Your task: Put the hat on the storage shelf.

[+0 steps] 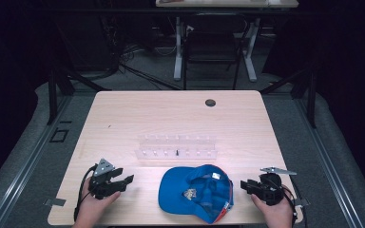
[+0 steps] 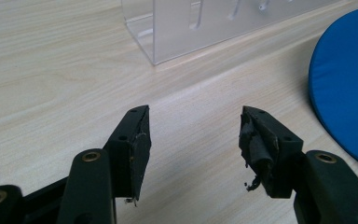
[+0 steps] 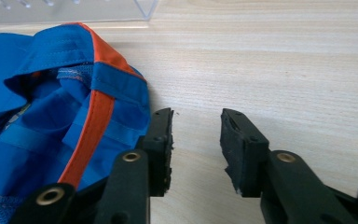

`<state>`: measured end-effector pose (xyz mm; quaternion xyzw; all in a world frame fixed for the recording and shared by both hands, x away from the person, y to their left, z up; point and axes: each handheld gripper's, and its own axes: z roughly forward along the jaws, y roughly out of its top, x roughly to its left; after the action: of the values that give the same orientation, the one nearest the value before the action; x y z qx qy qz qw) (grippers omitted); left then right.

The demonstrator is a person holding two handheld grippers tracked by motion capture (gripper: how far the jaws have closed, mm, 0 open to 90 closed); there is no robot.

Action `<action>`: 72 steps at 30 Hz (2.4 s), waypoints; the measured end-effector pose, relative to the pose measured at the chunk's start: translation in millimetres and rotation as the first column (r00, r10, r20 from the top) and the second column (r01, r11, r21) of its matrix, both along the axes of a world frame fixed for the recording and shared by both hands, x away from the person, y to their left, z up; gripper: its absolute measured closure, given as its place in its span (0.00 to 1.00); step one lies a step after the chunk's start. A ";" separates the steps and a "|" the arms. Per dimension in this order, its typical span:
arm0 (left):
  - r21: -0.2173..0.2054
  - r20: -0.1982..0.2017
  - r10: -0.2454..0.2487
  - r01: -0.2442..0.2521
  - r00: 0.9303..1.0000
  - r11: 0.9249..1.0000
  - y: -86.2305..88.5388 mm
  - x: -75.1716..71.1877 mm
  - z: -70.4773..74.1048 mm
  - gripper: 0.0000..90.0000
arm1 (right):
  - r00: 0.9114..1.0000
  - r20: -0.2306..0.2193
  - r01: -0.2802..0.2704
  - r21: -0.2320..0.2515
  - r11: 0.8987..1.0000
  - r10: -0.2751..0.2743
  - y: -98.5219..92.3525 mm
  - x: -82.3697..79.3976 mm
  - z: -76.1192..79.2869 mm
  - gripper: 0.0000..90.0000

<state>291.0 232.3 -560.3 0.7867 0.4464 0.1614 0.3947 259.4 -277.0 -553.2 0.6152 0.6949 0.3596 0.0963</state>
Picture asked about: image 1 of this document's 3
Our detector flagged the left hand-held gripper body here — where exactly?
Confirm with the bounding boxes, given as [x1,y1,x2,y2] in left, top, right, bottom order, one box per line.
[87,158,125,200]

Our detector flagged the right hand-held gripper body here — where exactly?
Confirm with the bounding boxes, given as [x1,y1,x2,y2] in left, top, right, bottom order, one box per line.
[249,166,298,207]

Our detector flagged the blue baseball cap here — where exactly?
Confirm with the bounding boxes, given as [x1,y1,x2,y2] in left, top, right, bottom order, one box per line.
[158,163,235,224]

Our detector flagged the person's right hand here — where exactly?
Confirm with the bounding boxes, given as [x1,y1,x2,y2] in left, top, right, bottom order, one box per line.
[250,185,295,228]

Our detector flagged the person's left hand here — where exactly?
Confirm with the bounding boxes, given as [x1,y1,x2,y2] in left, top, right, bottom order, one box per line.
[72,177,122,228]

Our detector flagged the grey tape strip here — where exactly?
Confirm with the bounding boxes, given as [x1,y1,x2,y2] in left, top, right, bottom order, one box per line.
[294,198,311,210]
[43,198,67,207]

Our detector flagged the clear acrylic peg rack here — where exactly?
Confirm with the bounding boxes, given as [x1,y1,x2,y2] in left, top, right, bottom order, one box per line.
[134,134,219,161]

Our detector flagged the black tape square outline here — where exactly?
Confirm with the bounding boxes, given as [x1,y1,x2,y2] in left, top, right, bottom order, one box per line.
[48,127,70,143]

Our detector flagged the white-legged desk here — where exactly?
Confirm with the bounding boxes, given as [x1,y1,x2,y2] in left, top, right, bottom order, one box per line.
[155,0,299,84]

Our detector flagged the black chair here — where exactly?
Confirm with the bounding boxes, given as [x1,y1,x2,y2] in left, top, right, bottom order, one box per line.
[182,12,249,91]

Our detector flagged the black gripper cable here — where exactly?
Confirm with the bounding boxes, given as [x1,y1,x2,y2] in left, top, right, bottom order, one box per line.
[73,163,100,222]
[279,184,299,228]

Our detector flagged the aluminium floor rail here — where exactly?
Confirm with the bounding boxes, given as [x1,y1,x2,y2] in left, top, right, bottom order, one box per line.
[294,98,365,228]
[0,94,72,228]

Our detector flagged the black metal frame stand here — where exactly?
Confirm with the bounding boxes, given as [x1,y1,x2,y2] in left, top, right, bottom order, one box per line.
[259,66,318,129]
[47,61,112,126]

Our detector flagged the black floor cables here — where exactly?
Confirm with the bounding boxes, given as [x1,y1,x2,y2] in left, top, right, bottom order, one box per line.
[118,42,183,91]

